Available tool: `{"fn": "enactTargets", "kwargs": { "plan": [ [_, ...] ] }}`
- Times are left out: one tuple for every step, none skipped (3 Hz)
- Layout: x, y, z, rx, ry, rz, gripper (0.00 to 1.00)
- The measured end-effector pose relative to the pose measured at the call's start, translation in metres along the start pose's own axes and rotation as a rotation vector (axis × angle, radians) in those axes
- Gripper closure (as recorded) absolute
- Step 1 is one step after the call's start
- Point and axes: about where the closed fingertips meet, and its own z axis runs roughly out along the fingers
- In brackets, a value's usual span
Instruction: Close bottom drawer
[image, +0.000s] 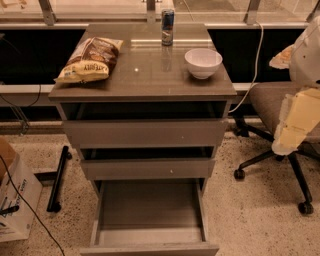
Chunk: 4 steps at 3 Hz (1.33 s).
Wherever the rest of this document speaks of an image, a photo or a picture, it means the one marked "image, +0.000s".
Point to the grey drawer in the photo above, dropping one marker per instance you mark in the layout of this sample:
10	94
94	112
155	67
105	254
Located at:
162	217
147	163
145	133

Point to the white bowl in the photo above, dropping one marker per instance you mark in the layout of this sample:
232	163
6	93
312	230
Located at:
203	62

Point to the white cardboard box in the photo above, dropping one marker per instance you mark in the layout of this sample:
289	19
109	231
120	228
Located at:
19	195

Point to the grey drawer cabinet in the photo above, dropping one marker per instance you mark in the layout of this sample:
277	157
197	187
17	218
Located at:
149	81

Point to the yellow brown chip bag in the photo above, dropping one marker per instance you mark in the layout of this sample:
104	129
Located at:
92	60

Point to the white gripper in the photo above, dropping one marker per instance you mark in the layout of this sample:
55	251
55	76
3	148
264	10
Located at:
307	58

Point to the blue energy drink can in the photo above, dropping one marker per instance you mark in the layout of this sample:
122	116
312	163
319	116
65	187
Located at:
167	23

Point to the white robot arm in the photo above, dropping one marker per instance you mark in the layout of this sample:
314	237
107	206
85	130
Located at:
302	58

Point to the black bar on floor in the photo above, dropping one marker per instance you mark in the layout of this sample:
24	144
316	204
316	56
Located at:
53	204

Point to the grey top drawer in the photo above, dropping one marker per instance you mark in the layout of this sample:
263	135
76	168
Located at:
145	133

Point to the grey bottom drawer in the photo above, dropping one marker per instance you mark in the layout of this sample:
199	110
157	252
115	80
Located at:
162	217

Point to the grey fabric office chair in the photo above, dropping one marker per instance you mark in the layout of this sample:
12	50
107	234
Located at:
266	99

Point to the grey middle drawer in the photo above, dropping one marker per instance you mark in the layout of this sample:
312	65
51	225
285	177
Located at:
147	163

